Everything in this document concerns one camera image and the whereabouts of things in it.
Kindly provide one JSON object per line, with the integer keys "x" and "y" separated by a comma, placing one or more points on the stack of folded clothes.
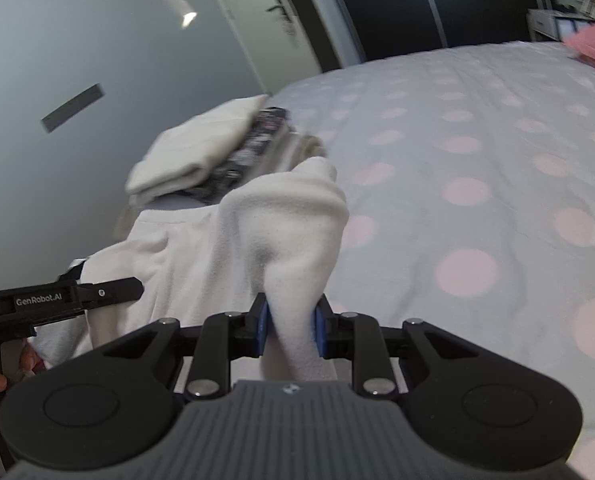
{"x": 215, "y": 152}

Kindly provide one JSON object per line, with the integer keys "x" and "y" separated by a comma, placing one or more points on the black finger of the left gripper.
{"x": 108, "y": 294}

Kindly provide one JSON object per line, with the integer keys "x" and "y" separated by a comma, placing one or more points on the white shelf unit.
{"x": 547, "y": 24}

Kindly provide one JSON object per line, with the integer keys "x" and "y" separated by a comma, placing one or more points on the white door with handle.
{"x": 290, "y": 40}

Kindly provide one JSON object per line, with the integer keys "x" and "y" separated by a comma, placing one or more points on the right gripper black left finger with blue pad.
{"x": 162, "y": 346}

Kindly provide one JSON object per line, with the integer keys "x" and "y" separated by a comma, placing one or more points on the cream white garment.
{"x": 278, "y": 235}

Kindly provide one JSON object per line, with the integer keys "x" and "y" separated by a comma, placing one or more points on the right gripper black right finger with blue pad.
{"x": 418, "y": 346}

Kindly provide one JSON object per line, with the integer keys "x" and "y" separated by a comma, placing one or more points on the grey pink-dotted bed sheet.
{"x": 470, "y": 178}

